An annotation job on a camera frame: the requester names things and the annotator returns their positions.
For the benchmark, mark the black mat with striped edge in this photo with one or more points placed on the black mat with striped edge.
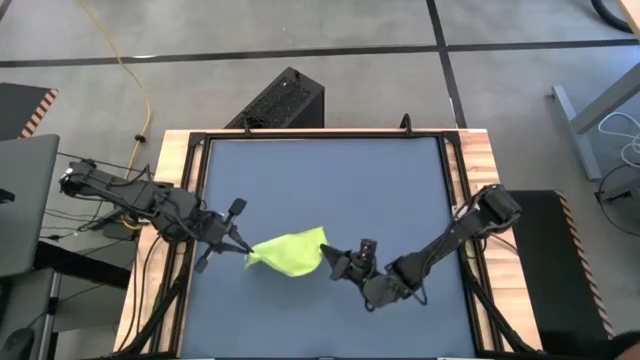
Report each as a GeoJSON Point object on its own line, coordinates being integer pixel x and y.
{"type": "Point", "coordinates": [17, 107]}
{"type": "Point", "coordinates": [550, 260]}

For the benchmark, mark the wooden desk corner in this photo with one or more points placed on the wooden desk corner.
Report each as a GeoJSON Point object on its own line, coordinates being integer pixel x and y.
{"type": "Point", "coordinates": [631, 12]}

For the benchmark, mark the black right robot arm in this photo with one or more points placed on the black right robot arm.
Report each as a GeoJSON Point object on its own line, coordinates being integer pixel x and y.
{"type": "Point", "coordinates": [450, 240]}

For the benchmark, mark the black desk beam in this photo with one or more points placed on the black desk beam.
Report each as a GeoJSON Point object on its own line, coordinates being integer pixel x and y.
{"type": "Point", "coordinates": [80, 265]}

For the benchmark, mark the black computer tower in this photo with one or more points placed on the black computer tower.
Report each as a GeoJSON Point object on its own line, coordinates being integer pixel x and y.
{"type": "Point", "coordinates": [285, 100]}

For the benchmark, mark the black computer mouse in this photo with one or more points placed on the black computer mouse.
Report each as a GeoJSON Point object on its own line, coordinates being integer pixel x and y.
{"type": "Point", "coordinates": [15, 345]}

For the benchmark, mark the lime green terry towel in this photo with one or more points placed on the lime green terry towel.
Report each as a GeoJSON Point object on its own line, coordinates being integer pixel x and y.
{"type": "Point", "coordinates": [290, 252]}

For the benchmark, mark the black aluminium frame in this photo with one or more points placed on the black aluminium frame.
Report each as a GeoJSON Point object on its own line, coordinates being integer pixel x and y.
{"type": "Point", "coordinates": [325, 134]}

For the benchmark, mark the blue table mat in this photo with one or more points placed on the blue table mat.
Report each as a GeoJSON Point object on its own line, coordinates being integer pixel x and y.
{"type": "Point", "coordinates": [350, 190]}

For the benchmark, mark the black frame hook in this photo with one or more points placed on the black frame hook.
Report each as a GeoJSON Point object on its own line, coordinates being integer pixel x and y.
{"type": "Point", "coordinates": [247, 127]}
{"type": "Point", "coordinates": [406, 124]}

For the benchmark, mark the grey metal desk frame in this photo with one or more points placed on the grey metal desk frame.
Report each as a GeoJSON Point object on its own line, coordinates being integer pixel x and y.
{"type": "Point", "coordinates": [575, 130]}

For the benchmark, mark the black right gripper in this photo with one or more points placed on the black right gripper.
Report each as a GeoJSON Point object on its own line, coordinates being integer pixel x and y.
{"type": "Point", "coordinates": [362, 270]}

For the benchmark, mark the person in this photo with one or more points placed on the person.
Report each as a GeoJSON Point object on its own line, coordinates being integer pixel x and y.
{"type": "Point", "coordinates": [629, 345]}

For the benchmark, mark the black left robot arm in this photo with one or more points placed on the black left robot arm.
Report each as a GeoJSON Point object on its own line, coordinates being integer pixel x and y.
{"type": "Point", "coordinates": [150, 197]}

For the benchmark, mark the grey laptop lid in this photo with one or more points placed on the grey laptop lid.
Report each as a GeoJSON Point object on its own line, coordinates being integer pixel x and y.
{"type": "Point", "coordinates": [27, 200]}

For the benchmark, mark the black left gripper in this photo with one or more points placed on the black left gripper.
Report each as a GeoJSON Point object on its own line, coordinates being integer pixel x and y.
{"type": "Point", "coordinates": [210, 227]}

